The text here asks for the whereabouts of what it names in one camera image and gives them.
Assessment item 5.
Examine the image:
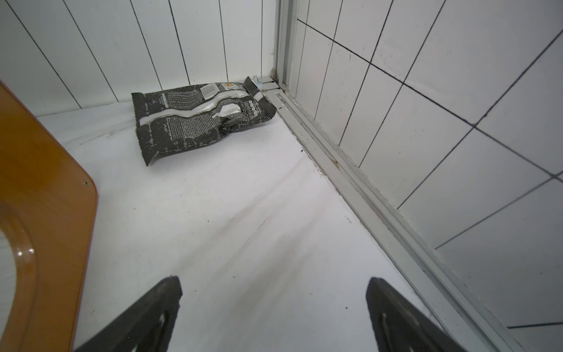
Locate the black patterned pouch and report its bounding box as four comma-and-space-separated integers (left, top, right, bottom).
131, 77, 277, 165

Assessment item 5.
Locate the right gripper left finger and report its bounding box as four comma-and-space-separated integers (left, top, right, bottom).
77, 276, 183, 351

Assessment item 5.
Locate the orange wooden three-tier shelf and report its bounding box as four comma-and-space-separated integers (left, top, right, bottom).
1, 87, 98, 351

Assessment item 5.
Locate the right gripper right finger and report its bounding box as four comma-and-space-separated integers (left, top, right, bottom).
366, 277, 465, 352

